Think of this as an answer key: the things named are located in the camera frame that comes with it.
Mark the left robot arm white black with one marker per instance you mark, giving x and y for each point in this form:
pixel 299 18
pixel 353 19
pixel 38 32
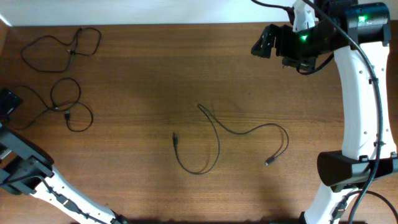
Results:
pixel 32 172

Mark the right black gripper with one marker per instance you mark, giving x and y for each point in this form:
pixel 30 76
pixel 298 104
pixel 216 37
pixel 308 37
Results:
pixel 280 40

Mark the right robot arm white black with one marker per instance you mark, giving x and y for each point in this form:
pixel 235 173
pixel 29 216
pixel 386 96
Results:
pixel 356 37

